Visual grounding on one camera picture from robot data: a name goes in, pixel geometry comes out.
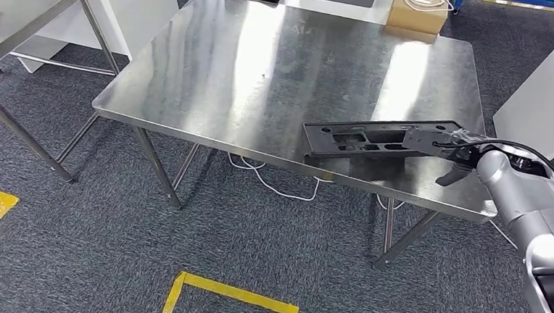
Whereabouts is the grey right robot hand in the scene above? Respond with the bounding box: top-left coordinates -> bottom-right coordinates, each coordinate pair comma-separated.
434,127 -> 489,191

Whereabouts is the long black plastic frame part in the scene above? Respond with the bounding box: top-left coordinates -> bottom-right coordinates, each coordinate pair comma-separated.
299,111 -> 465,169

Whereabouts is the blue metal shelf rack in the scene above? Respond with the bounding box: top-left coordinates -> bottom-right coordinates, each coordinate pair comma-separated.
452,0 -> 554,18

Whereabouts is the stainless steel workbench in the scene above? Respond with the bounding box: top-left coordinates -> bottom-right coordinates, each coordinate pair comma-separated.
82,0 -> 510,278

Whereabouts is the white side panel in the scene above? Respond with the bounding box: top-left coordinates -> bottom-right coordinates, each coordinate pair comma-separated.
491,9 -> 554,161

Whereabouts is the cardboard box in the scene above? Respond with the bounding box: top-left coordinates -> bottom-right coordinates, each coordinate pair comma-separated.
386,0 -> 452,37

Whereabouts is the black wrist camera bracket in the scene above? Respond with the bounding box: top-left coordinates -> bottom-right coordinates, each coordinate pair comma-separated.
400,126 -> 482,171

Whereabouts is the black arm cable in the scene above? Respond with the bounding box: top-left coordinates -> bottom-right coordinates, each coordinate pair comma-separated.
431,135 -> 554,202

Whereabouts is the coiled white cable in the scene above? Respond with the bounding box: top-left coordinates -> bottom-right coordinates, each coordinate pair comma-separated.
404,0 -> 456,14

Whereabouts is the white floor cable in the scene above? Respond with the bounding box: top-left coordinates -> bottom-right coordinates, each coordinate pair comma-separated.
222,152 -> 522,250

